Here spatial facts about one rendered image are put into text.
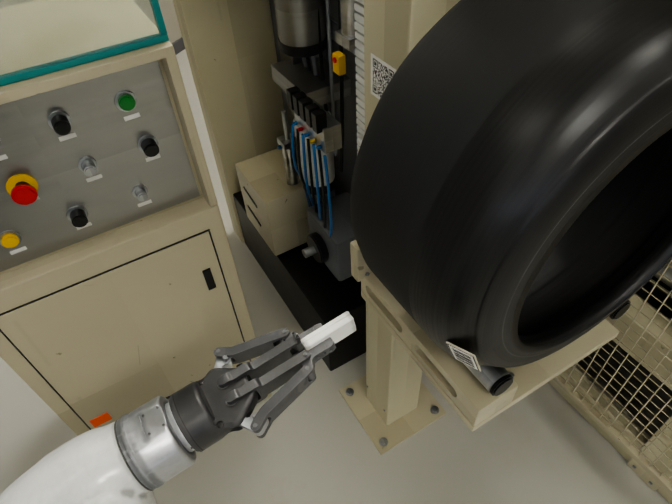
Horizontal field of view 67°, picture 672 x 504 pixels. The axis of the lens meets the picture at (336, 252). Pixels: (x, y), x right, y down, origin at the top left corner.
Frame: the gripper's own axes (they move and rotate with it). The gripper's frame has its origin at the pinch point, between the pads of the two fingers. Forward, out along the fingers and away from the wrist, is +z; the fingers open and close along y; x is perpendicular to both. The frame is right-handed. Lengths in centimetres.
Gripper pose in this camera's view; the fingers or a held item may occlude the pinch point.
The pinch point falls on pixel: (329, 334)
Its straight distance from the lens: 64.8
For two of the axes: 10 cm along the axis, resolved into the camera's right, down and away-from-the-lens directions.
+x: 1.7, 6.2, 7.6
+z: 8.5, -4.9, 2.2
